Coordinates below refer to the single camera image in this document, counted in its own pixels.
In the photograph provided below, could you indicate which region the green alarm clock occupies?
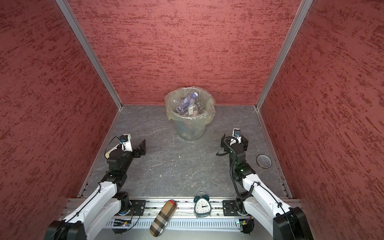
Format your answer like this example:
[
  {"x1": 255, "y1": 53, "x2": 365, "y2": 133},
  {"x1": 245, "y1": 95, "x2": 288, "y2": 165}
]
[{"x1": 194, "y1": 192, "x2": 212, "y2": 218}]

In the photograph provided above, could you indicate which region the purple label clear bottle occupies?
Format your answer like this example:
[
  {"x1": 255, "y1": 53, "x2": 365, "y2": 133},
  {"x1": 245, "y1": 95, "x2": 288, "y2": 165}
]
[{"x1": 175, "y1": 92, "x2": 199, "y2": 114}]

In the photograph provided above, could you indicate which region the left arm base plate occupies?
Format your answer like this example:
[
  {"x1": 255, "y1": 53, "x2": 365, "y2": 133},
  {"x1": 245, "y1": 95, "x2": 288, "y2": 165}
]
[{"x1": 119, "y1": 200, "x2": 147, "y2": 217}]

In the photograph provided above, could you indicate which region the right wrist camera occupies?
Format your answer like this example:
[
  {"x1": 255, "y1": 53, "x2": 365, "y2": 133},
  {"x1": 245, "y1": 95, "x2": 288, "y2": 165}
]
[{"x1": 233, "y1": 128, "x2": 242, "y2": 144}]

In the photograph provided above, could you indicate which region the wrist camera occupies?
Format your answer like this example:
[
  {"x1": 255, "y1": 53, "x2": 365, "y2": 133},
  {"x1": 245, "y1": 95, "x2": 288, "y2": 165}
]
[
  {"x1": 233, "y1": 128, "x2": 242, "y2": 144},
  {"x1": 119, "y1": 134, "x2": 133, "y2": 152}
]

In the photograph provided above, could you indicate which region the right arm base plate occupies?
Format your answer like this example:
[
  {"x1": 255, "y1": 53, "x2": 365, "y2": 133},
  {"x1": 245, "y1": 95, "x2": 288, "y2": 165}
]
[{"x1": 222, "y1": 199, "x2": 248, "y2": 217}]

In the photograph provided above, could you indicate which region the tape roll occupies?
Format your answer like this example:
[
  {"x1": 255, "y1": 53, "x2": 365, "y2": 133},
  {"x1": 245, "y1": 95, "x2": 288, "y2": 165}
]
[{"x1": 256, "y1": 154, "x2": 272, "y2": 169}]

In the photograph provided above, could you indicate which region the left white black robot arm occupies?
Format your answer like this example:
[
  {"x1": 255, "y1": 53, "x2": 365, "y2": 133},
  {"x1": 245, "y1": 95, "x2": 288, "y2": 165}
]
[{"x1": 44, "y1": 134, "x2": 146, "y2": 240}]

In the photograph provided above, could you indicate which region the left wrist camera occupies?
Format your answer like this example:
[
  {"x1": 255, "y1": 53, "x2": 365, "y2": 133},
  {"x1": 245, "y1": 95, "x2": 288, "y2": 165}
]
[{"x1": 119, "y1": 134, "x2": 133, "y2": 152}]

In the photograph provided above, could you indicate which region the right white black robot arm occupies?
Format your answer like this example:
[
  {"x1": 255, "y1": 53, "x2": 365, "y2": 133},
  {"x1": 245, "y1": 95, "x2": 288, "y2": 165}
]
[{"x1": 221, "y1": 128, "x2": 314, "y2": 240}]

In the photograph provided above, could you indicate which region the plaid glasses case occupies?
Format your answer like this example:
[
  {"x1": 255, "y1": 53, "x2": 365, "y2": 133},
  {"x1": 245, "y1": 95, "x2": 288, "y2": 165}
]
[{"x1": 150, "y1": 200, "x2": 177, "y2": 237}]

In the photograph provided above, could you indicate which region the clear plastic bin liner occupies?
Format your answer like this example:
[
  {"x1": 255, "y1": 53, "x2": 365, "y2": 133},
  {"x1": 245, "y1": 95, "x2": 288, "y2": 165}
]
[{"x1": 165, "y1": 87, "x2": 216, "y2": 125}]

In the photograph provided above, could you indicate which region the grey mesh waste bin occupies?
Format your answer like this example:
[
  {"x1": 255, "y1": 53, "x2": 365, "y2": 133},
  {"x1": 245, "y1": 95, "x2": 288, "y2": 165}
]
[{"x1": 169, "y1": 88, "x2": 213, "y2": 142}]

